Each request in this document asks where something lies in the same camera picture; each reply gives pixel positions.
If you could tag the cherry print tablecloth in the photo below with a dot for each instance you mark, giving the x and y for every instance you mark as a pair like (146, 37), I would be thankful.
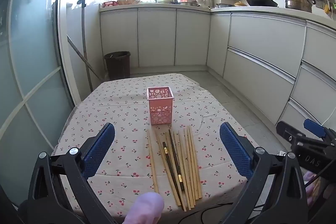
(126, 113)

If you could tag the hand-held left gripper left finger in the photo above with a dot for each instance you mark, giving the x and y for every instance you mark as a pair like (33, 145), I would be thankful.
(101, 148)

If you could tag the bundle of bamboo chopsticks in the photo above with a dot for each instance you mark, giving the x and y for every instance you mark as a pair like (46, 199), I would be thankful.
(189, 174)

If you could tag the orange lid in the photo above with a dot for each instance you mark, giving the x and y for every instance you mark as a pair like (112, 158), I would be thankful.
(240, 3)

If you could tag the yellow hanging utensil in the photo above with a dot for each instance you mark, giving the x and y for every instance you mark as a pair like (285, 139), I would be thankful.
(326, 2)

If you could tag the pink perforated plastic basket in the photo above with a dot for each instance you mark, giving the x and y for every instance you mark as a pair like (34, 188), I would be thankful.
(160, 115)

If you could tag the brown plastic trash bin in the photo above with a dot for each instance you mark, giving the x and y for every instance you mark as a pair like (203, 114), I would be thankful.
(118, 66)

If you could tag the frosted glass sliding door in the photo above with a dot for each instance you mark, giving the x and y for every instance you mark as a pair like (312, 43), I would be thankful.
(34, 56)

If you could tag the steel stock pot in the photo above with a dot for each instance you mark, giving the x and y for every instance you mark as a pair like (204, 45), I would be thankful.
(298, 2)

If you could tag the white kettle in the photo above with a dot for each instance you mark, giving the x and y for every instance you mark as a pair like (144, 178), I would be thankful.
(208, 2)

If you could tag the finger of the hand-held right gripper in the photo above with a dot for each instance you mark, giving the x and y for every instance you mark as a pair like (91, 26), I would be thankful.
(286, 132)
(314, 128)

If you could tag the red plastic basket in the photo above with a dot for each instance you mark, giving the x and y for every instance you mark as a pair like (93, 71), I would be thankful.
(109, 4)

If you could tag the wicker basket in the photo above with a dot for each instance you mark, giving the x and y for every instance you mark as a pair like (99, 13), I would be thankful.
(128, 1)

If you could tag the white kitchen counter cabinets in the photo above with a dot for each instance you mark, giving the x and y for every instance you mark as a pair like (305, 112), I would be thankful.
(257, 37)

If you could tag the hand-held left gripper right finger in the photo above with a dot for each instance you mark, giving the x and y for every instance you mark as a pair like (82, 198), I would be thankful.
(235, 150)

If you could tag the flat wooden pole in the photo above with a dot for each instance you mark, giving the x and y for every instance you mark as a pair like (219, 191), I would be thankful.
(84, 57)

